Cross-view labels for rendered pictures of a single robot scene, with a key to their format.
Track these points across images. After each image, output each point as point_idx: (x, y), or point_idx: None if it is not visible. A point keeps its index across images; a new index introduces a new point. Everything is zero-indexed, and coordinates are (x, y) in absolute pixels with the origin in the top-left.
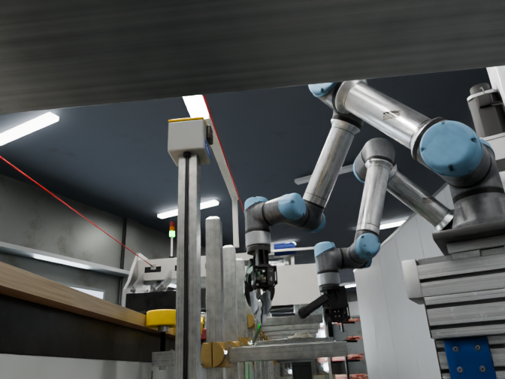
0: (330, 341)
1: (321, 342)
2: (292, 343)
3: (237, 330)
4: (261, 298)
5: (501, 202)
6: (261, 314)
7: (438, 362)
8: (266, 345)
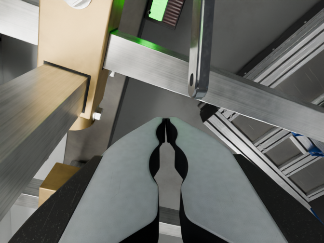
0: (321, 141)
1: (303, 135)
2: (242, 114)
3: (74, 100)
4: (180, 211)
5: None
6: (171, 139)
7: (320, 219)
8: (174, 91)
